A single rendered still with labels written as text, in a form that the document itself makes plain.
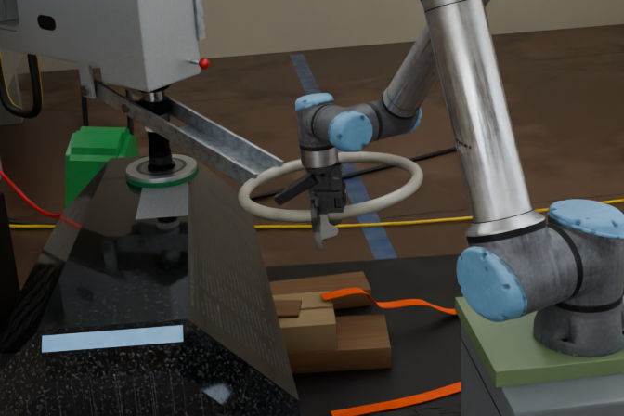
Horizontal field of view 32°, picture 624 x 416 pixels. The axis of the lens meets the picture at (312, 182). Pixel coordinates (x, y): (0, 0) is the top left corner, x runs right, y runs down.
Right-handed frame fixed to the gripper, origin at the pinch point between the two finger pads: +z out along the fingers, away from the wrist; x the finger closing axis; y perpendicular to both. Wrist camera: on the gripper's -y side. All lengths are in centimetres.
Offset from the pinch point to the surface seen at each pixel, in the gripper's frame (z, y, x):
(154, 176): -2, -56, 47
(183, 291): 3.7, -30.2, -19.2
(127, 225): 2, -56, 18
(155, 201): 1, -53, 35
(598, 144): 86, 91, 314
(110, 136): 21, -114, 163
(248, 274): 18.2, -24.8, 20.3
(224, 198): 12, -41, 62
